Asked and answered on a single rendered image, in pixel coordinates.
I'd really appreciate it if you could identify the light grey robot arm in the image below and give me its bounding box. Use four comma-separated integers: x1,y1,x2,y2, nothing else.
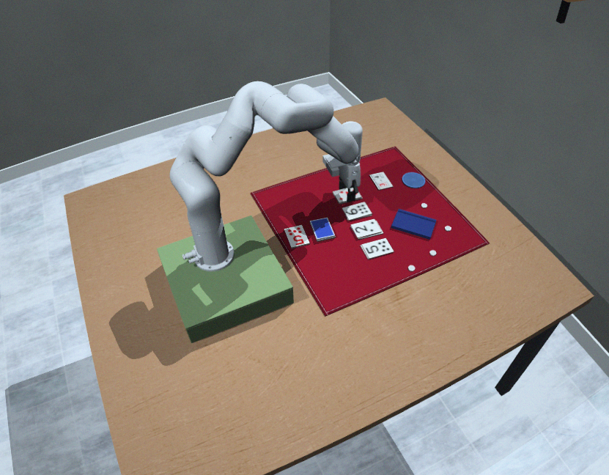
169,81,363,271

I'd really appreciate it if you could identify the blue round disc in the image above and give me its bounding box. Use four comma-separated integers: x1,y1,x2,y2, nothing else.
402,172,425,188

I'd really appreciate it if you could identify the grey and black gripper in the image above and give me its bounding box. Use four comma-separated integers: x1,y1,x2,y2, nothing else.
339,161,361,202

